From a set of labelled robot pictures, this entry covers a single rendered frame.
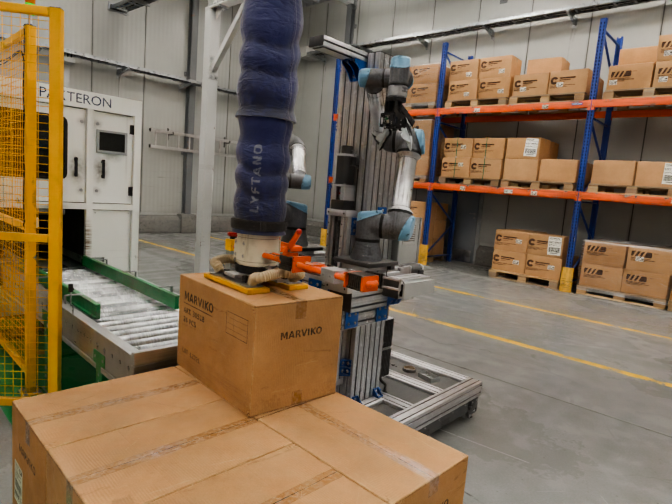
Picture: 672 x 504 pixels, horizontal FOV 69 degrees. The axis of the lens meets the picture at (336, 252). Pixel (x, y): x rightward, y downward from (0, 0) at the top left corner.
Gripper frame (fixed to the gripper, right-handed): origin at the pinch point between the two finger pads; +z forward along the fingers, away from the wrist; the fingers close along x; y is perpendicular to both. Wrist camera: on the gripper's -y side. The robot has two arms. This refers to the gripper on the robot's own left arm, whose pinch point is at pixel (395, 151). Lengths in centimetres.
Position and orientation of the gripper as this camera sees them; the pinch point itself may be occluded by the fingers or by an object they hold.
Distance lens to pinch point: 200.0
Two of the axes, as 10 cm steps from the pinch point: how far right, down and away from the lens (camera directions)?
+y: -6.7, 0.4, -7.4
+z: -0.8, 9.9, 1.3
